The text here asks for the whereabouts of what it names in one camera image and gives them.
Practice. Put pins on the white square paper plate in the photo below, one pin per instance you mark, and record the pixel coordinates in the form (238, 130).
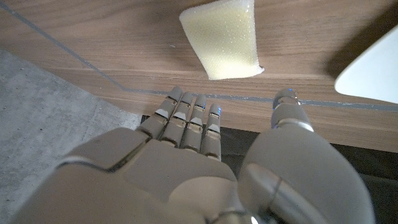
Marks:
(373, 71)

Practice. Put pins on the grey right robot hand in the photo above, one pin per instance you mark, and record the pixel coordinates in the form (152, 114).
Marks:
(155, 174)

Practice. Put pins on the yellow sponge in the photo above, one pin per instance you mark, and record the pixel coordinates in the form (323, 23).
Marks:
(224, 37)

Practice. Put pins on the grey tape outline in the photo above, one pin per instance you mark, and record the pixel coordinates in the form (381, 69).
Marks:
(242, 98)

